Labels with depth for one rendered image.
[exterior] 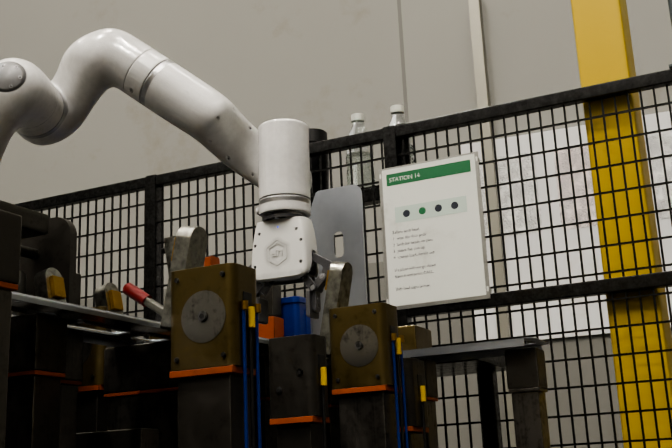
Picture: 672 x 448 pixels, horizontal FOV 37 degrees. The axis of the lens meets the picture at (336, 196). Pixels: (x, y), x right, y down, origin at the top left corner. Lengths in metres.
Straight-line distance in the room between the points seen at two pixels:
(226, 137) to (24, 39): 3.34
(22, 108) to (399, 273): 0.86
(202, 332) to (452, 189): 1.06
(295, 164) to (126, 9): 3.15
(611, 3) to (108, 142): 2.79
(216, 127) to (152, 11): 2.98
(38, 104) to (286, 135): 0.41
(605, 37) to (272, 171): 0.85
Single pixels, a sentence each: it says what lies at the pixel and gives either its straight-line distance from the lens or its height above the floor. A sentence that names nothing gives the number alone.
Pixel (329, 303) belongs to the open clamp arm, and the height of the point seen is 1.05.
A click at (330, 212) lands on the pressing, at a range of 1.91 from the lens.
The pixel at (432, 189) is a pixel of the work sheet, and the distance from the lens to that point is 2.14.
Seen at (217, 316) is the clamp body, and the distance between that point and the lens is 1.15.
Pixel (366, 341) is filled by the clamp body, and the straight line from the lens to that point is 1.45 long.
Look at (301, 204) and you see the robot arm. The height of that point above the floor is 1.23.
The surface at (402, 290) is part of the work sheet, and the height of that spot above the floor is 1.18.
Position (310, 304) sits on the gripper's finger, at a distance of 1.58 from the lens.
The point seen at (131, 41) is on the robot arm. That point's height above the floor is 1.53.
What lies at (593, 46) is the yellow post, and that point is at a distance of 2.17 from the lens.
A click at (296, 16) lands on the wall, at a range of 4.27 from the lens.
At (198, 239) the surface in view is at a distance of 1.22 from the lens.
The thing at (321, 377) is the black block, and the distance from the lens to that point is 1.34.
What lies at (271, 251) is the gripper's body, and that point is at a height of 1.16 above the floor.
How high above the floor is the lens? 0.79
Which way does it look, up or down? 16 degrees up
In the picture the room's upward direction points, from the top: 3 degrees counter-clockwise
